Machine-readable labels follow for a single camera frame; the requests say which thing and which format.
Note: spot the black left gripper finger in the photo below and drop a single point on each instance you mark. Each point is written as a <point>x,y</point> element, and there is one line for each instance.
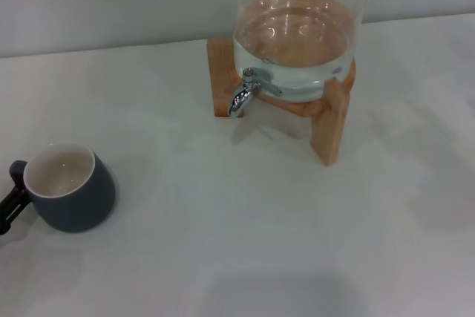
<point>11,207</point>

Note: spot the black ceramic cup white inside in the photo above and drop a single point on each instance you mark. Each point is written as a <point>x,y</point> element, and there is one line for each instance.
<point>85,202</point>

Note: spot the chrome faucet tap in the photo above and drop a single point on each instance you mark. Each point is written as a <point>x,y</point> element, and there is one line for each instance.
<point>241,99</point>

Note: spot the wooden dispenser stand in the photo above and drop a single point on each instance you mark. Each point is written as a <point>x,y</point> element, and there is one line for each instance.
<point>222,72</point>

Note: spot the glass water dispenser jar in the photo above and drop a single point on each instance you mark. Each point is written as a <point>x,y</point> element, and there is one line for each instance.
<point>297,35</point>

